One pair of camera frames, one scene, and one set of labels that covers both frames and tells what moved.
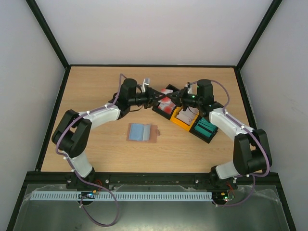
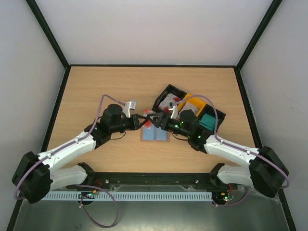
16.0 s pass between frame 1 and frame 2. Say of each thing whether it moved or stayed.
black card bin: stayed
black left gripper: moved
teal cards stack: stayed
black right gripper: moved
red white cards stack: stayed
